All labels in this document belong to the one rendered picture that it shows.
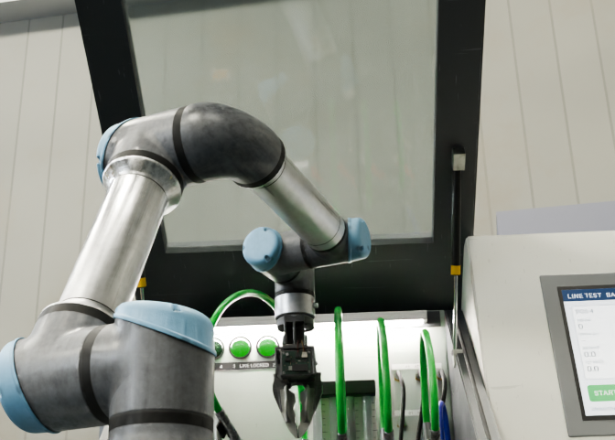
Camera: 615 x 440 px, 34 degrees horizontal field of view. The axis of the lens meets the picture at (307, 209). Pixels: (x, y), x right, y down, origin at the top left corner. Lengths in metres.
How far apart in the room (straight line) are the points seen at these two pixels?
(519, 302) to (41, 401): 1.11
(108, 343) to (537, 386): 1.01
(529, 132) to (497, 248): 2.84
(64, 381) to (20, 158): 4.33
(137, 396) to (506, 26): 4.29
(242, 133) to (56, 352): 0.44
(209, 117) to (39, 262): 3.78
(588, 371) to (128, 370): 1.07
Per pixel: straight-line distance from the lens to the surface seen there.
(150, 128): 1.48
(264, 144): 1.47
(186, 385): 1.12
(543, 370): 1.97
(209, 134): 1.43
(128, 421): 1.12
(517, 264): 2.09
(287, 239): 1.78
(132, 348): 1.14
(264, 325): 2.22
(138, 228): 1.37
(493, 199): 4.77
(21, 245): 5.25
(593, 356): 2.00
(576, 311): 2.04
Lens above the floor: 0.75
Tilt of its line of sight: 24 degrees up
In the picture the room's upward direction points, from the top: 1 degrees counter-clockwise
